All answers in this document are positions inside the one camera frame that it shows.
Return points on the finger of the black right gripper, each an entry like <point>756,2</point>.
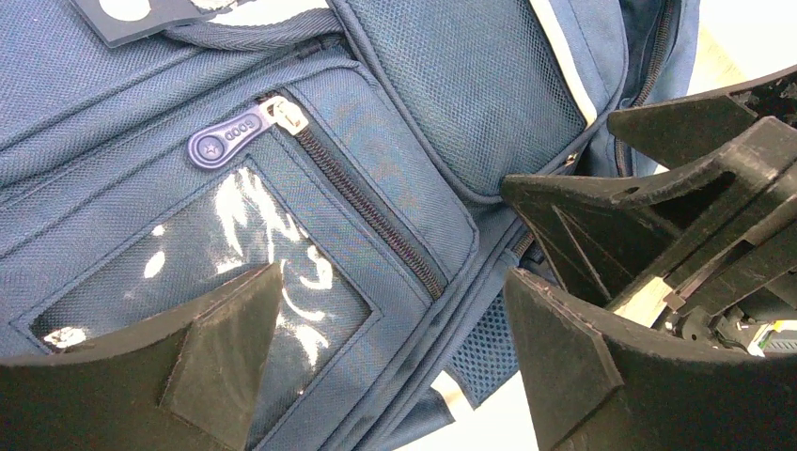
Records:
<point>674,133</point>
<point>604,236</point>

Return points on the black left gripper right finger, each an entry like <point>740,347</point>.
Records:
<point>597,381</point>

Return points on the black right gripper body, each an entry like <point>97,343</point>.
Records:
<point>742,296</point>

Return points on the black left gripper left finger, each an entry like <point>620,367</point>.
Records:
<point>185,379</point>

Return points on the navy blue backpack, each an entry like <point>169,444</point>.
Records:
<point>152,151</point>

